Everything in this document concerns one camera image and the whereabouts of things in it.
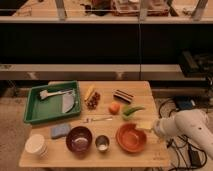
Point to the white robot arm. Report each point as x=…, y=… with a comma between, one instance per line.
x=192, y=123

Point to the red grape bunch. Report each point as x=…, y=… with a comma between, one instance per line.
x=93, y=102

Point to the metal fork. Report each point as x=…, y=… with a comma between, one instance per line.
x=88, y=120

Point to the black power adapter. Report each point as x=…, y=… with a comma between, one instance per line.
x=194, y=158

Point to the orange bowl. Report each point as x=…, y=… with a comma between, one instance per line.
x=130, y=139

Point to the grey half-round plate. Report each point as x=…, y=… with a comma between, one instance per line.
x=68, y=102

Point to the blue sponge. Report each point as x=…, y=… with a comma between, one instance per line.
x=60, y=130

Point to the striped brown cake block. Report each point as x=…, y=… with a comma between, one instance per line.
x=123, y=95

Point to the green pepper toy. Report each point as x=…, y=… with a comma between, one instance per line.
x=128, y=111

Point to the dark purple bowl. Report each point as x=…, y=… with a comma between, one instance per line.
x=79, y=140

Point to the green plastic tray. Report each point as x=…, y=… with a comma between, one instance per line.
x=42, y=111

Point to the small steel cup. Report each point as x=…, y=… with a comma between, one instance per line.
x=102, y=143

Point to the black box on shelf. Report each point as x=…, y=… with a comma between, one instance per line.
x=196, y=65

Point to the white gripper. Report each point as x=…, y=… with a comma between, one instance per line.
x=163, y=127

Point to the orange fruit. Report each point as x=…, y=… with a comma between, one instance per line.
x=114, y=108

